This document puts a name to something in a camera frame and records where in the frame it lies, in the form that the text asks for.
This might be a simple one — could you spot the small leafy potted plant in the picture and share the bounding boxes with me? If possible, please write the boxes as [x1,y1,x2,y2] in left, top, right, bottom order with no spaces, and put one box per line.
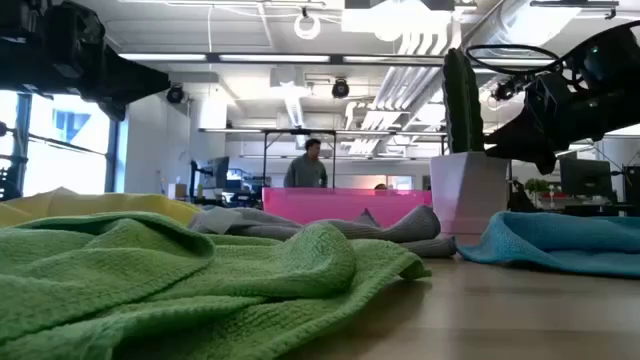
[524,178,550,197]

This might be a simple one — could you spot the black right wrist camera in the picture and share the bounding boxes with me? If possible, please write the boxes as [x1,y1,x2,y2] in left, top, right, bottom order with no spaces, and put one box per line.
[523,72,574,134]

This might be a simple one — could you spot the pink translucent plastic bin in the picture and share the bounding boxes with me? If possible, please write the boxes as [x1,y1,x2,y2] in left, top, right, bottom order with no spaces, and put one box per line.
[262,187,434,229]

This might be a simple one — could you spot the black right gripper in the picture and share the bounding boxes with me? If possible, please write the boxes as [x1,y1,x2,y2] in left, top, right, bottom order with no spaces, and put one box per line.
[483,22,640,176]

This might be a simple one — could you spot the green microfiber towel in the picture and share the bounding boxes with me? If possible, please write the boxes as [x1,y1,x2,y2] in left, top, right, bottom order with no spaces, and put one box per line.
[0,210,432,360]

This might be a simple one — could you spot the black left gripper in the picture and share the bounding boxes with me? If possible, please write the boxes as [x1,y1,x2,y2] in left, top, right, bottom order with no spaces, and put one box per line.
[0,0,172,123]

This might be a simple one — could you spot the monitor on black arm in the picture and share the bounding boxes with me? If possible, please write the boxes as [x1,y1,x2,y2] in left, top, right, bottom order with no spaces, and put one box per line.
[189,156,230,201]

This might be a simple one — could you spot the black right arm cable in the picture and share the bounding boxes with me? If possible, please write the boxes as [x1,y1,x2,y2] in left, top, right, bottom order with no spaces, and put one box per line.
[466,19,640,76]

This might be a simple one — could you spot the green cactus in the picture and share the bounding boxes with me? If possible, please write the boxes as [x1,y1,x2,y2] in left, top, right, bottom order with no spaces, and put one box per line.
[442,48,485,154]

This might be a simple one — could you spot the grey microfiber towel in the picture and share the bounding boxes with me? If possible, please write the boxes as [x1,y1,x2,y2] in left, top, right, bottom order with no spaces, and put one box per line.
[187,204,457,259]

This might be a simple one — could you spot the white ring ceiling lamp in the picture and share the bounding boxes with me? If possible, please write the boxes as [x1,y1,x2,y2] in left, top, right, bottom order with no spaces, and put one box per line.
[293,13,321,41]

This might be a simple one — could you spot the black equipment stand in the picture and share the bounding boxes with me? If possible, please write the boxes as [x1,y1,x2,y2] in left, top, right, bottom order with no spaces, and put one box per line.
[0,119,25,202]

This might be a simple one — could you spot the light blue microfiber towel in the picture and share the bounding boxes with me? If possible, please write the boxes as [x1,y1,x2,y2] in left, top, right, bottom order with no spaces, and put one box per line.
[457,210,640,279]

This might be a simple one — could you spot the yellow microfiber towel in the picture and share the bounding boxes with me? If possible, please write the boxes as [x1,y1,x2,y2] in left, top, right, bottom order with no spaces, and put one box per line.
[0,187,201,229]

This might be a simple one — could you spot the black computer monitor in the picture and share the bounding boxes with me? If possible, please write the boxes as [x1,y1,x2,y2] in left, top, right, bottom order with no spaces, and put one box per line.
[559,157,614,199]

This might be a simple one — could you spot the black metal frame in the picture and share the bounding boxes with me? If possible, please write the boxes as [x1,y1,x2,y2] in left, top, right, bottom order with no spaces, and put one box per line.
[262,128,337,189]

